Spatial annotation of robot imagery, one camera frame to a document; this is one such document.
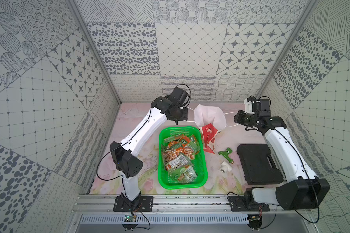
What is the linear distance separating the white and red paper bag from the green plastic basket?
13 millimetres

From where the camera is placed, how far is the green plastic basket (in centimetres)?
80

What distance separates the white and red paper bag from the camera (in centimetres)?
78
